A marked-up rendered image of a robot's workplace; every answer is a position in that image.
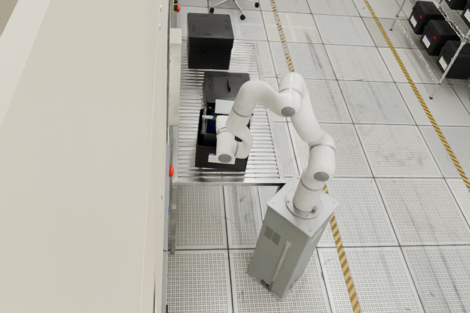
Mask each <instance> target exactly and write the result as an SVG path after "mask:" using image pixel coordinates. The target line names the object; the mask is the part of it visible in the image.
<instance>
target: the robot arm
mask: <svg viewBox="0 0 470 313"><path fill-rule="evenodd" d="M257 104H261V105H263V106H265V107H266V108H268V109H269V110H270V111H271V112H273V113H275V114H276V115H278V116H280V117H290V118H291V121H292V124H293V126H294V128H295V130H296V132H297V133H298V135H299V137H300V138H301V139H302V140H303V141H304V142H306V143H308V147H309V156H308V166H307V167H306V168H305V169H304V170H303V172H302V174H301V177H300V180H299V183H298V185H297V188H294V189H292V190H290V191H289V192H288V193H287V195H286V199H285V203H286V206H287V208H288V210H289V211H290V212H291V213H292V214H293V215H295V216H297V217H299V218H302V219H312V218H314V217H316V216H318V215H319V214H320V212H321V210H322V201H321V199H320V194H321V193H322V190H323V188H324V186H325V183H326V182H330V181H331V180H332V179H333V177H334V174H335V170H336V146H335V142H334V140H333V138H332V137H331V136H330V135H329V134H328V133H327V132H325V131H324V130H322V128H321V127H320V125H319V123H318V121H317V119H316V117H315V114H314V112H313V108H312V105H311V100H310V96H309V93H308V88H307V86H306V83H305V81H304V79H303V78H302V76H301V75H300V74H298V73H295V72H290V73H286V74H285V75H284V76H283V77H282V78H281V79H280V83H279V88H278V92H275V91H274V90H273V89H272V88H271V86H270V85H269V84H268V83H266V82H265V81H262V80H250V81H247V82H245V83H244V84H243V85H242V86H241V88H240V89H239V91H238V94H237V96H236V99H235V101H234V104H233V106H232V108H231V111H230V113H229V116H223V114H217V115H214V116H213V119H214V120H215V122H216V132H217V135H216V138H217V147H216V159H217V160H218V161H219V162H220V163H231V162H232V161H233V160H234V157H236V158H240V159H245V158H246V157H247V156H248V155H249V153H250V151H251V149H252V144H253V139H252V134H251V132H250V130H249V128H248V127H247V126H246V125H247V123H248V121H249V119H250V117H251V115H252V113H253V111H254V109H255V106H256V105H257ZM235 136H236V137H238V138H240V139H241V140H242V141H243V142H238V141H235Z"/></svg>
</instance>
